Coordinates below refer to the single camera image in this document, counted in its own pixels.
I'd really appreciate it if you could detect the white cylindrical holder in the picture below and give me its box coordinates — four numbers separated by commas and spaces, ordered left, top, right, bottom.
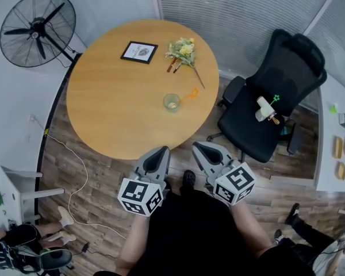
255, 95, 277, 124

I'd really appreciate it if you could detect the orange star stick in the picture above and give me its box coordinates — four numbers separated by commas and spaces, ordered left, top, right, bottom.
172, 87, 200, 108

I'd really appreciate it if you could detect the dark rounded device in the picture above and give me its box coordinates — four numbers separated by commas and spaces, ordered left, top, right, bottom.
39, 248, 73, 270

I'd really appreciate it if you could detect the clear glass cup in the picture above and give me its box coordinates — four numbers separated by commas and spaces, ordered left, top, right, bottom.
163, 93, 182, 114

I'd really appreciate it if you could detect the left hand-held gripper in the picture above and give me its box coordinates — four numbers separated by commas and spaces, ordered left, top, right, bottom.
117, 145, 171, 217

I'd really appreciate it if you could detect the black framed picture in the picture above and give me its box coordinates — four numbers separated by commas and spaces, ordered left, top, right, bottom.
120, 40, 159, 66

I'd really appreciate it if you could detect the person's black clothing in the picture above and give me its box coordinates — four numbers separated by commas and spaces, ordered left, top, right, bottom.
94, 182, 316, 276

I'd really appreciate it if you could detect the white side table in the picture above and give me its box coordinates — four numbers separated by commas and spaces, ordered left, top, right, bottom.
0, 163, 66, 227

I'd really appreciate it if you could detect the person's left forearm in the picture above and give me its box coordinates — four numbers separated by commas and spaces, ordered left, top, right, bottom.
114, 213, 151, 273

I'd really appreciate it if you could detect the person's black shoe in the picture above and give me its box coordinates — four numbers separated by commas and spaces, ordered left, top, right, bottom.
182, 170, 197, 188

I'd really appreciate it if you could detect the yellow flower bouquet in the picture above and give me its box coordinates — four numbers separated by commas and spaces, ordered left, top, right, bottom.
164, 37, 206, 90

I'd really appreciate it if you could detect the black mesh office chair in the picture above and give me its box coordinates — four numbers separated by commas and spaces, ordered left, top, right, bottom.
206, 28, 328, 164

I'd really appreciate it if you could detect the white desk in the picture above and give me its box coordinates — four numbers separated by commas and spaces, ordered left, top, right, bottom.
315, 79, 345, 194

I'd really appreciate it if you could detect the person's right forearm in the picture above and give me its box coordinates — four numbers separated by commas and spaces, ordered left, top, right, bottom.
229, 200, 274, 259

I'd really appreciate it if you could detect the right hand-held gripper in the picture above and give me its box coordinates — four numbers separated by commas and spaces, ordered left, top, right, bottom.
191, 141, 256, 206

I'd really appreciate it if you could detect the white floor cable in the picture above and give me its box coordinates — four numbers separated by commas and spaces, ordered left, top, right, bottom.
29, 114, 128, 240

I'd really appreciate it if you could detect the black standing fan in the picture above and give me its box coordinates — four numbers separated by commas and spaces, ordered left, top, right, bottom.
0, 0, 82, 68

